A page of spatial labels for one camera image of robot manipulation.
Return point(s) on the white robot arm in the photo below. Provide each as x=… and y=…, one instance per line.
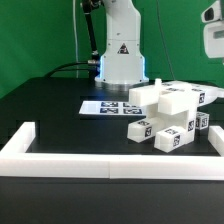
x=138, y=41

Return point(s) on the white marker sheet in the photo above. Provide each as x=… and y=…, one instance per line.
x=110, y=108

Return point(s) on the white chair back frame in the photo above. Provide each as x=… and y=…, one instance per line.
x=174, y=97

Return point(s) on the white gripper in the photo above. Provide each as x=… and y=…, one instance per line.
x=214, y=39

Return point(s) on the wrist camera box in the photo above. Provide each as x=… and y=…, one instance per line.
x=215, y=12

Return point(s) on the white chair seat part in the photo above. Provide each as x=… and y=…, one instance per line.
x=185, y=119

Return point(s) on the white U-shaped fence frame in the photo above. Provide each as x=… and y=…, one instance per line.
x=15, y=160

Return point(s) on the white tagged cube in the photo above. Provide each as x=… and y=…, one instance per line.
x=202, y=120

